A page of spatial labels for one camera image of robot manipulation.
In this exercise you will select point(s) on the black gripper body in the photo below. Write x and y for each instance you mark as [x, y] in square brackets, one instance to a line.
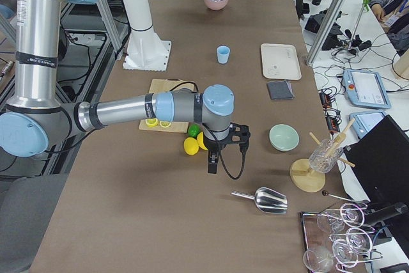
[212, 146]

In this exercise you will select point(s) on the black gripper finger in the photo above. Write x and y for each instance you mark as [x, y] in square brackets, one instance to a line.
[212, 165]

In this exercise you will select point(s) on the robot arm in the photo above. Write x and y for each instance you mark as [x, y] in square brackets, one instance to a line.
[35, 120]

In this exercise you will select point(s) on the metal ice scoop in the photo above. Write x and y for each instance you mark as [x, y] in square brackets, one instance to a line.
[266, 200]

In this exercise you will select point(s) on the wooden cup tree stand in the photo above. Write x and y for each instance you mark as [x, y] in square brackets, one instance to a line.
[304, 177]

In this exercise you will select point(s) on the light blue cup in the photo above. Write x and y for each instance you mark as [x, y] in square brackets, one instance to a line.
[223, 53]

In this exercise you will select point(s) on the cut glass cup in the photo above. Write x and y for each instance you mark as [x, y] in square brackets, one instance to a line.
[320, 160]

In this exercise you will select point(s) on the yellow lemon front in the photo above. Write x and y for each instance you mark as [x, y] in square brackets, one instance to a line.
[190, 146]

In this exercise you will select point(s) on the yellow lemon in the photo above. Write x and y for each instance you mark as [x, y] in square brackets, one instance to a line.
[190, 146]
[200, 140]

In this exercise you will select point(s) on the yellow lemon rear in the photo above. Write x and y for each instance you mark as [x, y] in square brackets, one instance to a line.
[200, 140]

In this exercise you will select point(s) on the green lime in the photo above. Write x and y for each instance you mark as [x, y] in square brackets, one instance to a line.
[194, 130]

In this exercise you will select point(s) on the mint green bowl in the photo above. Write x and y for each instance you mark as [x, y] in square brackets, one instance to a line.
[283, 137]

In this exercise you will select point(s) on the grey folded cloth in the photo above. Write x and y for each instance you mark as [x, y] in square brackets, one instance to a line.
[280, 90]

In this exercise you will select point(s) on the lemon slice right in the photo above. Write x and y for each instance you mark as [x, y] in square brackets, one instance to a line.
[165, 124]

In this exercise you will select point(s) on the lemon slice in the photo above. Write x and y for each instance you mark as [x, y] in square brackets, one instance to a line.
[165, 124]
[151, 122]

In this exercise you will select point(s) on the lemon slice left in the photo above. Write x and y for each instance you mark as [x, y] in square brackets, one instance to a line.
[151, 122]

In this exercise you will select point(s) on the beige rabbit tray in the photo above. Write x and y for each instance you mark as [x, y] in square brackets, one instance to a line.
[280, 61]

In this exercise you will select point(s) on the wooden cutting board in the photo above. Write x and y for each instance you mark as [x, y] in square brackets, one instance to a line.
[161, 85]

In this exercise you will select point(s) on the teach pendant lower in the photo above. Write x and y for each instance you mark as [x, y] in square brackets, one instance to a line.
[366, 121]

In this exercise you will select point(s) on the teach pendant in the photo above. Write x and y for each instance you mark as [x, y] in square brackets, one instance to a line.
[366, 89]
[366, 121]

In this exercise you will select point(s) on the teach pendant upper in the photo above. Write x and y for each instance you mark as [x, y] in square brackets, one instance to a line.
[366, 89]

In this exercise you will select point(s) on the wine glass rack tray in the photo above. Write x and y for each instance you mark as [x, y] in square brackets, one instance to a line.
[338, 239]

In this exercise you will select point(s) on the black monitor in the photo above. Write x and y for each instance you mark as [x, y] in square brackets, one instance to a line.
[381, 162]

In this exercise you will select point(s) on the aluminium frame post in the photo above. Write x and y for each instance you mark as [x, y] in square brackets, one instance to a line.
[324, 30]

